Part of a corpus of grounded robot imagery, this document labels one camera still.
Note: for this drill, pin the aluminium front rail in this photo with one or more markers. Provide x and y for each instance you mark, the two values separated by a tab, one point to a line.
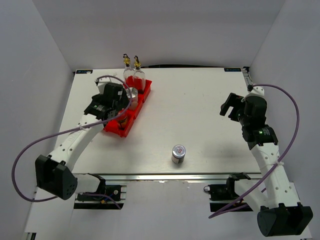
166	177

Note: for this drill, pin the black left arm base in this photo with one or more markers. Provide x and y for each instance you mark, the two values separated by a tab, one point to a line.
111	197

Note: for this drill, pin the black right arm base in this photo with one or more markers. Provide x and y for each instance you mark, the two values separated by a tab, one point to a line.
219	196

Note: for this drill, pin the dark sauce bottle gold pourer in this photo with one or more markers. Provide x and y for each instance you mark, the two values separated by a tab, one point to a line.
139	78

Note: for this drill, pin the tall white powder shaker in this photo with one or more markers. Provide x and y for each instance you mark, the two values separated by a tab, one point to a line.
132	93

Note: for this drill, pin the red plastic compartment bin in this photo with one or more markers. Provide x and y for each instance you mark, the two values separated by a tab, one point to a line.
113	127

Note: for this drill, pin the aluminium table rail right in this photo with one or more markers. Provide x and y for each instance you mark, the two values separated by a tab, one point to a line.
247	77

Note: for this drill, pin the small red label jar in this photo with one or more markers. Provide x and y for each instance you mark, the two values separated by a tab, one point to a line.
178	154

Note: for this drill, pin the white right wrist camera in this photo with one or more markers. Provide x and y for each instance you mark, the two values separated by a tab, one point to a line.
255	91

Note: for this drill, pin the blue logo sticker right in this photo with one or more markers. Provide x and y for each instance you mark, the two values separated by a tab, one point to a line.
231	69

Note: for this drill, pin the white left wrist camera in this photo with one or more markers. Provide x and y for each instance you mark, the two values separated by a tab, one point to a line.
100	83

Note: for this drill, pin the blue logo sticker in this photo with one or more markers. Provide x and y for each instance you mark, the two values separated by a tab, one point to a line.
84	71
231	69

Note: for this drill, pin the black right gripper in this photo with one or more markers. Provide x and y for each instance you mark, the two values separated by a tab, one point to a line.
234	101

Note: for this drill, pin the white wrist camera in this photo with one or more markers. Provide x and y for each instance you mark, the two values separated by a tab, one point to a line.
100	83
255	91

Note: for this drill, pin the clear bottle gold pourer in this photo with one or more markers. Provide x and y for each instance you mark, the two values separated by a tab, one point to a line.
128	72

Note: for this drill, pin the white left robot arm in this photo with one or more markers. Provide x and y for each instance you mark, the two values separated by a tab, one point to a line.
54	171

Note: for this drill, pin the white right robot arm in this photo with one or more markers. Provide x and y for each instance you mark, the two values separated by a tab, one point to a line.
279	210

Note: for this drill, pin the red lid sauce jar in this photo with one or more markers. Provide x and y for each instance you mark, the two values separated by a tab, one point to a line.
122	119

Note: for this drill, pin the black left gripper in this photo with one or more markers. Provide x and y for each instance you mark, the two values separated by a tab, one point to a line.
123	102

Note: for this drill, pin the blue logo sticker left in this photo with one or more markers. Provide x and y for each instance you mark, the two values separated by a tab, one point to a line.
84	71

